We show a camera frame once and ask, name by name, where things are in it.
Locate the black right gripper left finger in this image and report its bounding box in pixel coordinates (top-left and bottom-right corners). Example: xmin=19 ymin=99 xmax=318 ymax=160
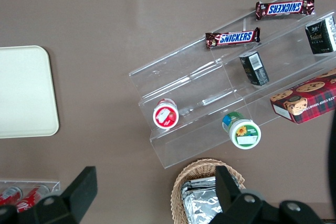
xmin=18 ymin=166 xmax=98 ymax=224

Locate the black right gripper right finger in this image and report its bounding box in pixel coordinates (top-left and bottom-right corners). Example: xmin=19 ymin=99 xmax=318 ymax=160
xmin=209 ymin=165 xmax=276 ymax=224

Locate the light wicker basket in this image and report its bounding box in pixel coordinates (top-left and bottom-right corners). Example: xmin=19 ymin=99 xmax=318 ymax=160
xmin=170 ymin=158 xmax=246 ymax=224

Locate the beige plastic tray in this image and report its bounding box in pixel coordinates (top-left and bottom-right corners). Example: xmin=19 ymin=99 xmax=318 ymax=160
xmin=0 ymin=45 xmax=60 ymax=139

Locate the clear acrylic bottle rack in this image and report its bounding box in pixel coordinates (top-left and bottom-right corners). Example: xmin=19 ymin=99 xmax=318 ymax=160
xmin=0 ymin=180 xmax=61 ymax=206

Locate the foil wrapped packet stack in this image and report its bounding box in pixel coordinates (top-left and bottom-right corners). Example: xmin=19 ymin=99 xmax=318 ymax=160
xmin=180 ymin=176 xmax=224 ymax=224

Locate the red cola bottle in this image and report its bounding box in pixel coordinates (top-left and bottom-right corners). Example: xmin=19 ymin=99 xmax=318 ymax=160
xmin=17 ymin=184 xmax=50 ymax=213
xmin=0 ymin=186 xmax=24 ymax=206

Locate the green sunflower lid cup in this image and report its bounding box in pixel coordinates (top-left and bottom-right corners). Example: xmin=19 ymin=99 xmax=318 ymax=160
xmin=222 ymin=111 xmax=261 ymax=150

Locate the red lid yogurt cup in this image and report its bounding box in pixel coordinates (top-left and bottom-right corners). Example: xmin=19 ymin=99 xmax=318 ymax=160
xmin=152 ymin=98 xmax=180 ymax=130

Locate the clear acrylic stepped shelf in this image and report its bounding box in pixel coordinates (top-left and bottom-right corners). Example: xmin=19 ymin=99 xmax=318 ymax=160
xmin=128 ymin=0 xmax=336 ymax=169

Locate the red plaid cookie box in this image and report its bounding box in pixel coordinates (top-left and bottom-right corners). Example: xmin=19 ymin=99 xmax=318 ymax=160
xmin=270 ymin=68 xmax=336 ymax=125

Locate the small black carton with barcode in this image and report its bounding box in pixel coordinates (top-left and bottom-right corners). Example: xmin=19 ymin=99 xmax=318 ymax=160
xmin=238 ymin=51 xmax=270 ymax=87

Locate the Snickers chocolate bar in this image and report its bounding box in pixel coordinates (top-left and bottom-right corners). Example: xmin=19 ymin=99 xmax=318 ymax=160
xmin=205 ymin=27 xmax=261 ymax=50
xmin=255 ymin=0 xmax=316 ymax=21

